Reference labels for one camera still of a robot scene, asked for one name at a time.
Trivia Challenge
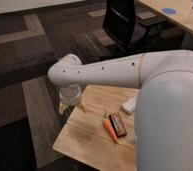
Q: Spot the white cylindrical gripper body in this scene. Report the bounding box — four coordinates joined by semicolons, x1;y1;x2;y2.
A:
59;85;82;106

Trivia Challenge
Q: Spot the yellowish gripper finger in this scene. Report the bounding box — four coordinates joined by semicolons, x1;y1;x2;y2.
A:
58;103;68;115
77;104;86;113

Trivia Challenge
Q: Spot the orange carrot-like pepper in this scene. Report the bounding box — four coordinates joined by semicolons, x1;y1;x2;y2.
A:
103;113;118;144

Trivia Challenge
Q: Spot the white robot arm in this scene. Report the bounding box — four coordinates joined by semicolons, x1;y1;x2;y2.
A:
48;50;193;171

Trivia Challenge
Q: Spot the dark red snack bar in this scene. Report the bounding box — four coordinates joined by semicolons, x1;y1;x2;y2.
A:
109;113;127;137

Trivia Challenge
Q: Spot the white rectangular sponge block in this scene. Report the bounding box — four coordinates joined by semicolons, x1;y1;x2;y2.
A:
122;97;136;114

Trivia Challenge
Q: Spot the black office chair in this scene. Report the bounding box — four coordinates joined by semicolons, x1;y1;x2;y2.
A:
103;0;166;55

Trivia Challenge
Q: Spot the blue round disc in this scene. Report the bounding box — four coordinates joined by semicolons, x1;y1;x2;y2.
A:
161;8;176;14

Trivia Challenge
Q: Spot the light wooden desk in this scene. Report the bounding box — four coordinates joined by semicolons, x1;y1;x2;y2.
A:
138;0;193;34

